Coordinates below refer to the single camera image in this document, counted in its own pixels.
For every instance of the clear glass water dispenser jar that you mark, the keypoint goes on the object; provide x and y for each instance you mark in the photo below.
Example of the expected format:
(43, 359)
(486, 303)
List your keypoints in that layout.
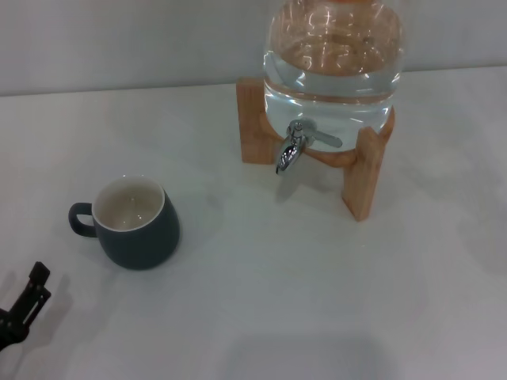
(332, 91)

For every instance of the wooden dispenser stand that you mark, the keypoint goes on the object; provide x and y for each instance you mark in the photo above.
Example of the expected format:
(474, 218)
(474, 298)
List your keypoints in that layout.
(366, 178)

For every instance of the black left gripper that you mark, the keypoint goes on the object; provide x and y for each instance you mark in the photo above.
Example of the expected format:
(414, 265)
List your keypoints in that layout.
(10, 330)

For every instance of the black ceramic cup white inside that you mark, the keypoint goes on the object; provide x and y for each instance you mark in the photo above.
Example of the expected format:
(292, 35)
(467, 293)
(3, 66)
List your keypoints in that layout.
(142, 245)

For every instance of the chrome metal faucet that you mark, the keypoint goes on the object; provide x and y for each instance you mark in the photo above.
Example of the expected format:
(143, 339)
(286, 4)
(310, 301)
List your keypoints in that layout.
(290, 152)

